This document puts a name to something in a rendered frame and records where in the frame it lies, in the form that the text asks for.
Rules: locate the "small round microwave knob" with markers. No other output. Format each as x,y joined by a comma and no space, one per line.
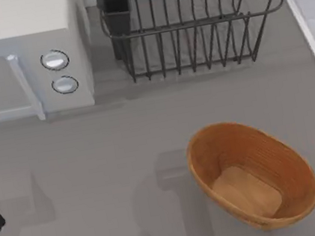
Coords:
65,84

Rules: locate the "brown wicker basket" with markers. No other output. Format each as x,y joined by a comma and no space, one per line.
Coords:
251,150

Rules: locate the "large round microwave knob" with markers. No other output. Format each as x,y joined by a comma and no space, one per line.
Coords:
54,60

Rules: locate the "black cutlery holder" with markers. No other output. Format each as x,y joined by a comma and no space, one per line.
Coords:
116,6

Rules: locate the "pale microwave oven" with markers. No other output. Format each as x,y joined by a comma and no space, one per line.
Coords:
68,8

